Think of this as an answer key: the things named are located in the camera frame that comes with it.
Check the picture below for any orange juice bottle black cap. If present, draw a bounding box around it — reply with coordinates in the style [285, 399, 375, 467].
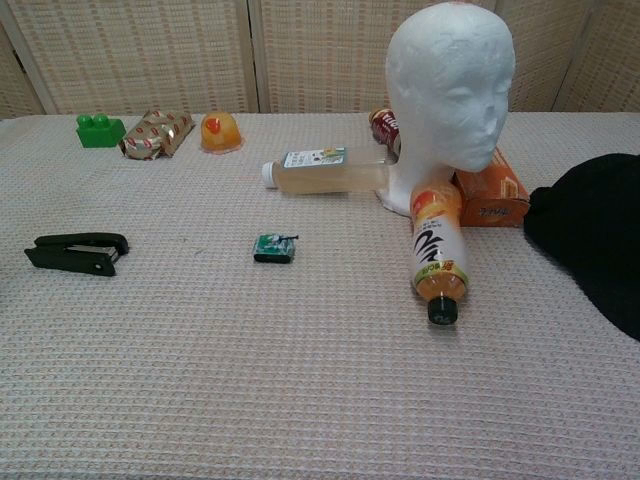
[409, 176, 473, 328]

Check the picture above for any white foam mannequin head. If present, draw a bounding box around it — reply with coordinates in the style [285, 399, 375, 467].
[375, 1, 516, 216]

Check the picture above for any green toy building block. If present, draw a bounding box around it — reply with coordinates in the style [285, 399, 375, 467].
[75, 113, 127, 149]

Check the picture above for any beige woven tablecloth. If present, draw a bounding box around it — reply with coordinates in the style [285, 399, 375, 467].
[0, 111, 640, 480]

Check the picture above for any gold red snack packet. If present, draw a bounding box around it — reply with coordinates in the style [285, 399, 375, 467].
[118, 109, 195, 161]

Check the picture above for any orange cardboard box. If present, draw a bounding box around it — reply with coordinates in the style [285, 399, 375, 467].
[451, 147, 532, 229]

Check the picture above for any black stapler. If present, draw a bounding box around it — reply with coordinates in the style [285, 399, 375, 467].
[23, 232, 130, 277]

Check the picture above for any small green toy tank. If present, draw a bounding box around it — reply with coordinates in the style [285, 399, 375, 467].
[253, 232, 301, 264]

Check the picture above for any red drink can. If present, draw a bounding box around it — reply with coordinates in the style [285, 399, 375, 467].
[368, 106, 403, 156]

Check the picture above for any clear tea bottle white cap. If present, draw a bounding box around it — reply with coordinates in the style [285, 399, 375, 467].
[261, 146, 392, 196]

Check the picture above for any orange fruit jelly cup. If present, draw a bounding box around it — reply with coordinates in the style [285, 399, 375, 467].
[199, 111, 245, 155]

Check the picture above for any beige folding screen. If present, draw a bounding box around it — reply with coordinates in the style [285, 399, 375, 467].
[0, 0, 640, 120]

